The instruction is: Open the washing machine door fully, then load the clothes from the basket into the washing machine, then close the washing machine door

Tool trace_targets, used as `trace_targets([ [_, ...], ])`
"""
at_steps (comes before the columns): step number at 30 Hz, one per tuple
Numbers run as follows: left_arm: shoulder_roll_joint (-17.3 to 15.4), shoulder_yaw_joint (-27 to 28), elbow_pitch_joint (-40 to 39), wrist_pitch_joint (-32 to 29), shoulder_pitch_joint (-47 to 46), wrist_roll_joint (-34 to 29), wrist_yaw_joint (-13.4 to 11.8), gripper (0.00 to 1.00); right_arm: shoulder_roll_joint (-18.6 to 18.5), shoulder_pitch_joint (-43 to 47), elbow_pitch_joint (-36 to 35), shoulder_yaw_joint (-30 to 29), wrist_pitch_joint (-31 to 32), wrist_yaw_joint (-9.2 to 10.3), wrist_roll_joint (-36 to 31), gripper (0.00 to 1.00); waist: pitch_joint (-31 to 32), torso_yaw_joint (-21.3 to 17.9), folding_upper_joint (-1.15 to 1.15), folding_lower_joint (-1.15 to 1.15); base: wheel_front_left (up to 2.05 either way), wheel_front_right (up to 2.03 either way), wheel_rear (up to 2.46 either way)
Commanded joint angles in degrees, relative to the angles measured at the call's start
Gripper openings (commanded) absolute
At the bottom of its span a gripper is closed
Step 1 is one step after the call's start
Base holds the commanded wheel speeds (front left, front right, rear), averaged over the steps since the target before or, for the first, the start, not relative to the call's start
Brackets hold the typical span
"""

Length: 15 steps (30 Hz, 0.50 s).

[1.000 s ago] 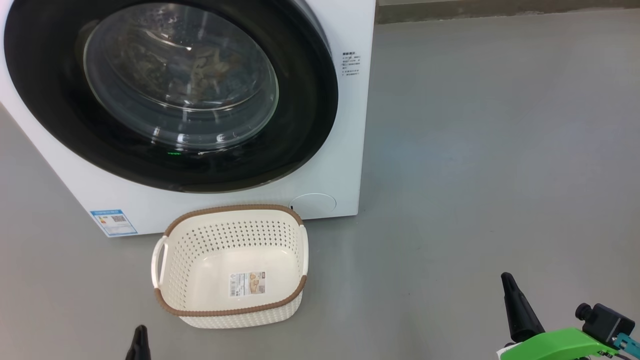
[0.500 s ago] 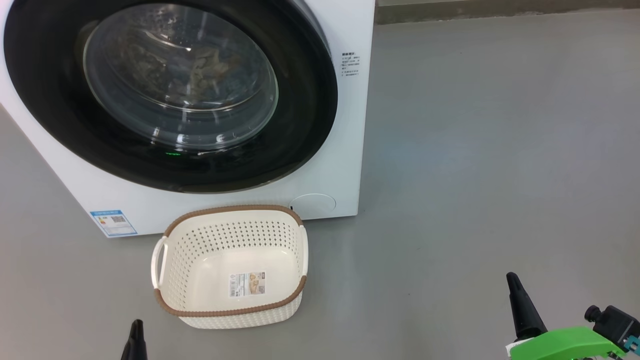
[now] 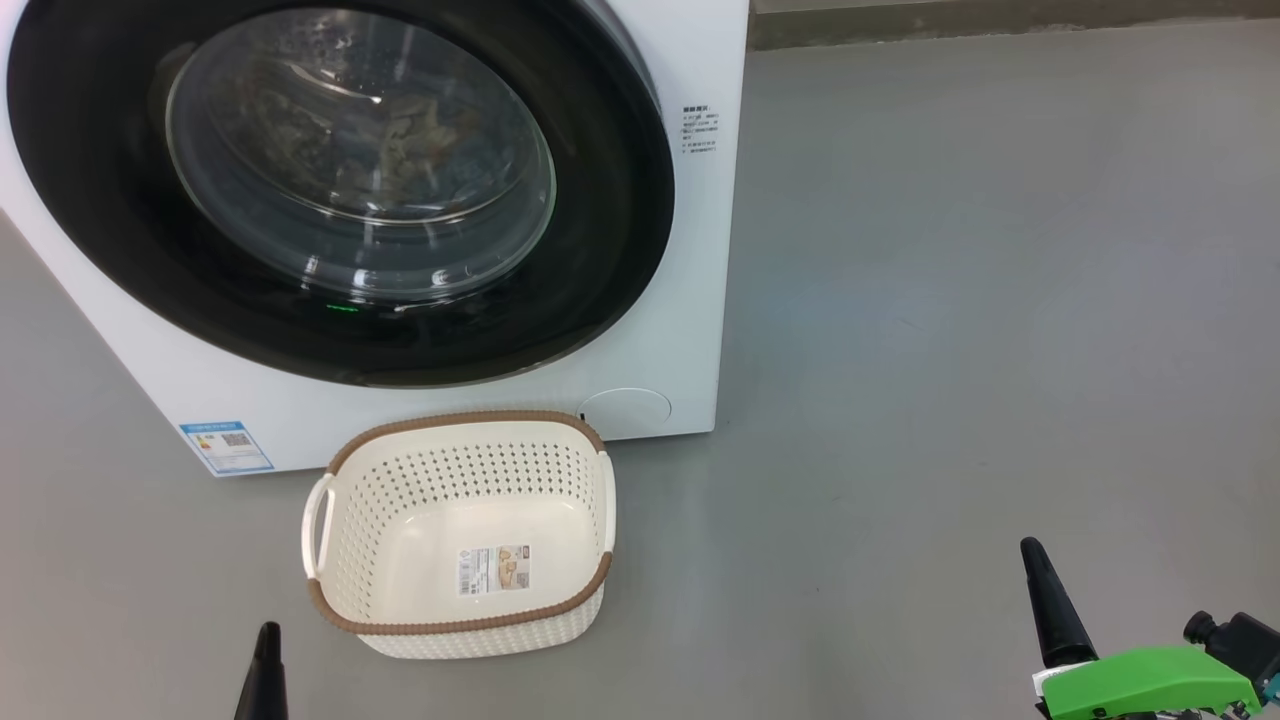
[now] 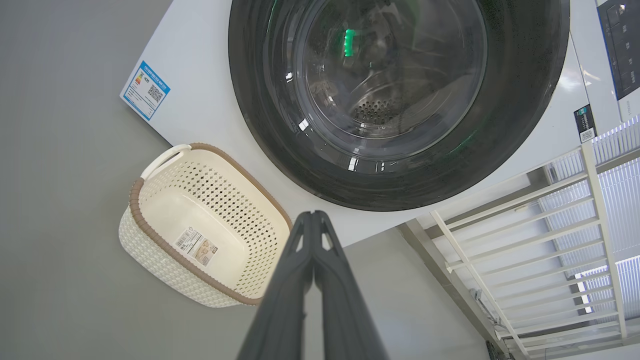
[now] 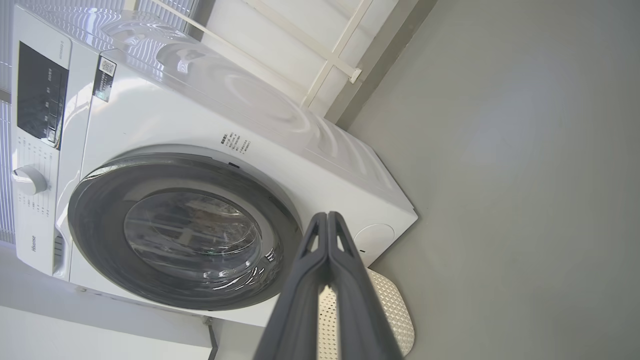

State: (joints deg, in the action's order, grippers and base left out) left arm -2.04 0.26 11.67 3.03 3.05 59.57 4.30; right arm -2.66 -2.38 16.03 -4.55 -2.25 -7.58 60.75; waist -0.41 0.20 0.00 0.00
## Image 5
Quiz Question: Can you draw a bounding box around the round white filter cover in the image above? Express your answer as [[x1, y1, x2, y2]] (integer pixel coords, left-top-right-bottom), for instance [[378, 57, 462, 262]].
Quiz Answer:
[[352, 223, 396, 261]]

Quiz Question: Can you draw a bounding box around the black-rimmed glass washer door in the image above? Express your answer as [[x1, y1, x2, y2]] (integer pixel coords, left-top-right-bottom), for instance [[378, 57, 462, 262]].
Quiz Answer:
[[67, 152, 303, 312]]

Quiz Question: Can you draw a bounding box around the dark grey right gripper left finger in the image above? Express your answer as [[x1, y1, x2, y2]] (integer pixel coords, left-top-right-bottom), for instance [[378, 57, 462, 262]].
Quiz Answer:
[[254, 212, 331, 360]]

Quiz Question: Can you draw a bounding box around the black washing machine display panel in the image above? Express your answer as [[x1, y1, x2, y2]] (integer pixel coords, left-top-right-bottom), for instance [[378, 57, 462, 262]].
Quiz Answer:
[[16, 41, 69, 150]]

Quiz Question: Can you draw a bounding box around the cream perforated laundry basket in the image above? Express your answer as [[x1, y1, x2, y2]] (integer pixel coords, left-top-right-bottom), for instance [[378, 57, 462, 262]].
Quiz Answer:
[[317, 267, 416, 360]]

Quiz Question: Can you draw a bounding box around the white metal frame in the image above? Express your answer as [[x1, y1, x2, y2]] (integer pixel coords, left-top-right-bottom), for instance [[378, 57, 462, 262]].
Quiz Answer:
[[150, 0, 376, 110]]

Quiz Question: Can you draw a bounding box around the small printed text sticker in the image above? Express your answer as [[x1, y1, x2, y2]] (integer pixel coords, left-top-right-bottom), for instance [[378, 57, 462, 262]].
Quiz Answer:
[[219, 131, 252, 153]]

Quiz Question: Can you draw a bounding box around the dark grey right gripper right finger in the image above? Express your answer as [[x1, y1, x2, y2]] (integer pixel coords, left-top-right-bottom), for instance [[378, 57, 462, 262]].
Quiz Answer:
[[327, 211, 405, 360]]

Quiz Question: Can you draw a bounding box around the black QR code sticker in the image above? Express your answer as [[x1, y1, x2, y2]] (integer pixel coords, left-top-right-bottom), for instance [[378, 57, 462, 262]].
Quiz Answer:
[[93, 56, 118, 103]]

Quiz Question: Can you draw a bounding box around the white front-load washing machine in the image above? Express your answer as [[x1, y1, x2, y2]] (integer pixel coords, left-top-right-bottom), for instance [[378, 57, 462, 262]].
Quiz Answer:
[[10, 4, 419, 328]]

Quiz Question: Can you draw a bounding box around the white washing machine dial knob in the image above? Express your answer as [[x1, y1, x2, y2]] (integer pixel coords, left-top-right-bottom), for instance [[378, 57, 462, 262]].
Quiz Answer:
[[12, 166, 49, 196]]

